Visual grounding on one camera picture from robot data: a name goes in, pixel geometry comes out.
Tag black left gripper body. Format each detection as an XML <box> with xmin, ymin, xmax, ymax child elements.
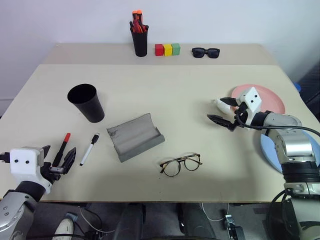
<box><xmin>39</xmin><ymin>161</ymin><xmax>65</xmax><ymax>186</ymax></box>

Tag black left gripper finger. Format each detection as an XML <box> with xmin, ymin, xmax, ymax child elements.
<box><xmin>41</xmin><ymin>144</ymin><xmax>52</xmax><ymax>165</ymax></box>
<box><xmin>62</xmin><ymin>147</ymin><xmax>77</xmax><ymax>175</ymax></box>

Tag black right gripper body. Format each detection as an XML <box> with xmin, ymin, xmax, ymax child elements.
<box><xmin>228</xmin><ymin>100</ymin><xmax>251</xmax><ymax>133</ymax></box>

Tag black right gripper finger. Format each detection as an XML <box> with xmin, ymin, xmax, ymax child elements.
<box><xmin>206</xmin><ymin>114</ymin><xmax>233</xmax><ymax>131</ymax></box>
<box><xmin>219</xmin><ymin>96</ymin><xmax>239</xmax><ymax>107</ymax></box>

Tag white ceramic spoon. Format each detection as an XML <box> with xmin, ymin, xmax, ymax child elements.
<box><xmin>212</xmin><ymin>98</ymin><xmax>237</xmax><ymax>115</ymax></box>

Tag black marker with red cap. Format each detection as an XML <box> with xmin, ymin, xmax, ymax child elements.
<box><xmin>50</xmin><ymin>132</ymin><xmax>72</xmax><ymax>169</ymax></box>

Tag white marker with black cap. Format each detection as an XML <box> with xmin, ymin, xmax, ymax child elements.
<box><xmin>79</xmin><ymin>133</ymin><xmax>100</xmax><ymax>167</ymax></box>

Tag pink plate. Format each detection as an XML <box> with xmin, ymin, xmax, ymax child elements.
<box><xmin>230</xmin><ymin>84</ymin><xmax>287</xmax><ymax>115</ymax></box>

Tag light blue plate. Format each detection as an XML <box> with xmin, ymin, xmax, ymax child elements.
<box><xmin>260</xmin><ymin>129</ymin><xmax>320</xmax><ymax>174</ymax></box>

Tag tortoiseshell round eyeglasses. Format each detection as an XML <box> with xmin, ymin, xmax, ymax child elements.
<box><xmin>159</xmin><ymin>152</ymin><xmax>203</xmax><ymax>177</ymax></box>

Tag white shoe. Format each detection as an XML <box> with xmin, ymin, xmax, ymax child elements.
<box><xmin>53</xmin><ymin>216</ymin><xmax>76</xmax><ymax>238</ymax></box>

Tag black sunglasses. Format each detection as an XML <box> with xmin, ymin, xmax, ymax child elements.
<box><xmin>191</xmin><ymin>47</ymin><xmax>221</xmax><ymax>59</ymax></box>

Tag empty black plastic cup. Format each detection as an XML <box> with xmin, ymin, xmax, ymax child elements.
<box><xmin>66</xmin><ymin>83</ymin><xmax>106</xmax><ymax>124</ymax></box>

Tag open gray glasses case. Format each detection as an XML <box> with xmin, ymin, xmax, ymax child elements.
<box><xmin>106</xmin><ymin>112</ymin><xmax>166</xmax><ymax>164</ymax></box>

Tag green wooden block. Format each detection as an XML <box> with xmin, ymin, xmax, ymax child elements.
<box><xmin>171</xmin><ymin>42</ymin><xmax>182</xmax><ymax>56</ymax></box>

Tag black carbon-pattern object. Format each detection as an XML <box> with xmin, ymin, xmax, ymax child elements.
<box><xmin>298</xmin><ymin>64</ymin><xmax>320</xmax><ymax>106</ymax></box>

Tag red wooden block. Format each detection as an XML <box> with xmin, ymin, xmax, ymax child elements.
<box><xmin>154</xmin><ymin>43</ymin><xmax>165</xmax><ymax>57</ymax></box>

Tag black pen holder cup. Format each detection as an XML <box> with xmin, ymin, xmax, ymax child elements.
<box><xmin>129</xmin><ymin>21</ymin><xmax>150</xmax><ymax>58</ymax></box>

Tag black metal clamp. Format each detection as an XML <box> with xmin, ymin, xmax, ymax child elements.
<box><xmin>223</xmin><ymin>214</ymin><xmax>246</xmax><ymax>240</ymax></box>

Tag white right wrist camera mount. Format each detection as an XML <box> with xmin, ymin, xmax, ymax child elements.
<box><xmin>239</xmin><ymin>86</ymin><xmax>264</xmax><ymax>125</ymax></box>

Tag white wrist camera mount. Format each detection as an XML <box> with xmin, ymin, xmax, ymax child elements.
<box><xmin>239</xmin><ymin>86</ymin><xmax>264</xmax><ymax>125</ymax></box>
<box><xmin>9</xmin><ymin>146</ymin><xmax>54</xmax><ymax>195</ymax></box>

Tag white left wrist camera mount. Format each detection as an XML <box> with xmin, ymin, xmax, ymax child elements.
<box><xmin>9</xmin><ymin>146</ymin><xmax>54</xmax><ymax>195</ymax></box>

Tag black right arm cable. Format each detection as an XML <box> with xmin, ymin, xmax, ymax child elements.
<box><xmin>234</xmin><ymin>113</ymin><xmax>320</xmax><ymax>138</ymax></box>

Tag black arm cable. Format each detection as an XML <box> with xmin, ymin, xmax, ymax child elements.
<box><xmin>0</xmin><ymin>151</ymin><xmax>12</xmax><ymax>164</ymax></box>
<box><xmin>234</xmin><ymin>113</ymin><xmax>320</xmax><ymax>138</ymax></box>

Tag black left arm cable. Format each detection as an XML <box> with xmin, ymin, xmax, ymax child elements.
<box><xmin>0</xmin><ymin>151</ymin><xmax>12</xmax><ymax>164</ymax></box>

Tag thin white cable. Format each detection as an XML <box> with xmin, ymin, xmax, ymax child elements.
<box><xmin>200</xmin><ymin>202</ymin><xmax>230</xmax><ymax>222</ymax></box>
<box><xmin>79</xmin><ymin>206</ymin><xmax>116</xmax><ymax>234</ymax></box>

